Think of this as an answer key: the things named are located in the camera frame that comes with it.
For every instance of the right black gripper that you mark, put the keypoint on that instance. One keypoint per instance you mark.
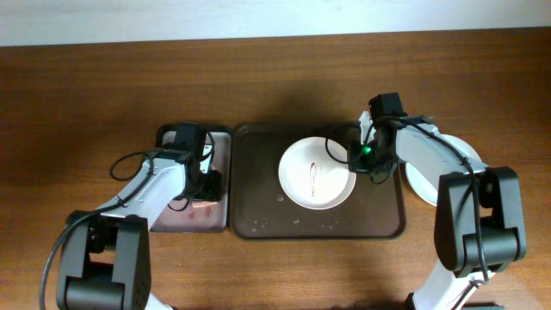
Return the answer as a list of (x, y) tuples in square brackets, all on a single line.
[(355, 164)]

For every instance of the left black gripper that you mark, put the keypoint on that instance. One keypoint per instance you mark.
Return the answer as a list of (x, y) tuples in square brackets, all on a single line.
[(213, 189)]

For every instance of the orange green scrub sponge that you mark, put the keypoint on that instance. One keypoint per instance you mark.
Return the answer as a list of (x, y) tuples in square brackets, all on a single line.
[(203, 204)]

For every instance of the pinkish white plate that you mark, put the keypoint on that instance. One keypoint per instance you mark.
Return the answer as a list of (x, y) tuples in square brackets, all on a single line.
[(313, 174)]

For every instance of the pale green plate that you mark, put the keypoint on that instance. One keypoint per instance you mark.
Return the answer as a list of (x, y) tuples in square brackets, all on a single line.
[(463, 147)]

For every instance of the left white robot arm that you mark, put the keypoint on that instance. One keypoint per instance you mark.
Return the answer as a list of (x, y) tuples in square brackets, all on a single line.
[(105, 254)]

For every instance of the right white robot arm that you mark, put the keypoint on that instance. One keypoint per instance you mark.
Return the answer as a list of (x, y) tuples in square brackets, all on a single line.
[(479, 228)]

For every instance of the small tray with soapy water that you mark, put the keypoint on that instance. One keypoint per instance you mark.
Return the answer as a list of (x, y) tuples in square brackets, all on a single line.
[(181, 217)]

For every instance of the large brown serving tray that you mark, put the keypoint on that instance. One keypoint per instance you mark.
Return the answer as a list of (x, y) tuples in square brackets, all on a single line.
[(261, 210)]

